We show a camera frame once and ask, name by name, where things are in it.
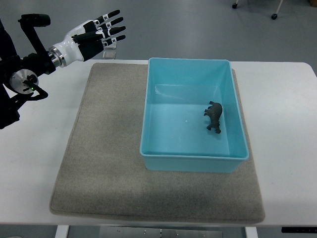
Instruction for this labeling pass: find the upper metal floor plate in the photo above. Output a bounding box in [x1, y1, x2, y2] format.
[106, 42, 117, 50]

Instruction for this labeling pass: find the brown toy hippo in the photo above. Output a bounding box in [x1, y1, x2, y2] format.
[204, 101, 223, 134]

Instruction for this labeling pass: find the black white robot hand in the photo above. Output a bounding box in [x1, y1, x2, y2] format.
[49, 10, 126, 67]

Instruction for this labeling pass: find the white table leg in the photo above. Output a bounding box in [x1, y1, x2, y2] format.
[245, 227, 258, 238]
[54, 225, 70, 238]

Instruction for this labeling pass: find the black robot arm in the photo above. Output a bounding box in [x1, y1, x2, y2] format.
[0, 14, 62, 129]

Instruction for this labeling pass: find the black table control panel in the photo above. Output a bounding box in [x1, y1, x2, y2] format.
[281, 227, 317, 234]

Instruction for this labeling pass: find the right caster wheel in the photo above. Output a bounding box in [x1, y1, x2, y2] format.
[271, 13, 278, 20]

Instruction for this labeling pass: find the blue plastic box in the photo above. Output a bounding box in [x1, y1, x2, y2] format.
[140, 58, 249, 173]

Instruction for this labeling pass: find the beige felt mat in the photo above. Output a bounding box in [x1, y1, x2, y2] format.
[50, 63, 265, 224]

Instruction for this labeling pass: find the grey metal table crossbar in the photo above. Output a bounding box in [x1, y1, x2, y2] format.
[99, 226, 223, 238]

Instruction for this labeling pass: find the white right table leg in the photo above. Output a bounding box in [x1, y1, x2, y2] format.
[245, 227, 258, 238]

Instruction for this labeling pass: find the white left table leg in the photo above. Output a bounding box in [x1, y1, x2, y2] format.
[54, 225, 70, 238]

